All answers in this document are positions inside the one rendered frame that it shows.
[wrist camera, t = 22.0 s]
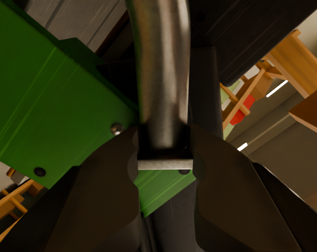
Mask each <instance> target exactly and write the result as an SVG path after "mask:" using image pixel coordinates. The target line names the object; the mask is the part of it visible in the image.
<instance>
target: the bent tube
mask: <svg viewBox="0 0 317 252"><path fill-rule="evenodd" d="M124 2H125V5H126V8H127V11H128V14H129V18H130V22H131V27H132V33H133V42H134V55H135V69H136V82H137V95H138V108H139V122H140V130H141V145H142V151H139V153H138V155H137V166H138V170H187V169H193V159H194V156H193V155H192V154H191V153H190V151H189V150H187V145H186V139H187V120H188V97H189V74H190V50H191V17H190V6H189V0H124Z"/></svg>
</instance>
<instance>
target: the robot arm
mask: <svg viewBox="0 0 317 252"><path fill-rule="evenodd" d="M186 150H189V152H190V153H191V154H192V155H193V166H192V174H193V175H194V176H195V178H196V179H197V180H198V182H199V184H198V186H197V188H196V197H195V208H194V230H195V240H196V243H197V244H198V246H199V247H200V248H201V249H203V250H204V251H205V252H317V211H316V210H314V209H313V208H312V207H311V206H310V205H309V204H308V203H306V202H305V201H304V200H303V199H302V198H301V197H299V196H298V195H297V194H296V193H295V192H294V191H293V190H291V189H290V188H289V187H288V186H287V185H286V184H285V183H283V182H282V181H281V180H280V179H279V178H278V177H276V176H275V175H274V174H273V173H272V172H271V171H270V170H268V169H267V168H266V167H265V166H264V165H263V164H261V163H260V162H252V161H251V160H250V159H249V158H247V157H246V156H245V155H244V154H243V153H242V152H241V151H239V150H238V149H237V148H235V147H234V146H233V145H231V144H230V143H228V142H227V141H225V140H223V139H221V138H220V137H218V136H216V135H214V134H213V133H211V132H209V131H207V130H205V129H204V128H202V127H200V126H198V125H196V124H192V125H187V129H186ZM140 151H142V138H141V127H140V126H135V125H133V126H130V127H129V128H127V129H126V130H124V131H123V132H121V133H119V134H118V135H116V136H115V137H113V138H112V139H110V140H109V141H107V142H106V143H104V144H103V145H101V146H100V147H99V148H97V149H96V150H95V151H94V152H93V153H92V154H91V155H89V156H88V157H87V158H86V159H85V160H84V161H83V162H82V163H81V165H78V166H72V167H71V168H70V169H69V170H68V171H67V172H66V173H65V174H64V175H63V176H62V177H61V178H60V179H59V180H58V181H57V182H56V183H55V184H54V185H53V186H52V187H51V188H50V189H49V190H48V191H47V192H46V193H45V194H44V195H43V196H42V197H41V198H40V199H39V200H38V201H37V202H36V203H35V204H34V205H33V206H32V207H31V208H30V209H29V210H28V211H27V212H26V214H25V215H24V216H23V217H22V218H21V219H20V220H19V221H18V222H17V223H16V224H15V225H14V226H13V227H12V229H11V230H10V231H9V232H8V233H7V235H6V236H5V237H4V238H3V240H2V241H1V242H0V252H134V251H136V250H137V249H138V248H139V246H140V245H141V242H142V222H141V209H140V198H139V189H138V187H137V186H136V185H135V184H134V183H133V182H134V181H135V179H136V178H137V176H138V174H139V172H138V161H137V155H138V153H139V152H140Z"/></svg>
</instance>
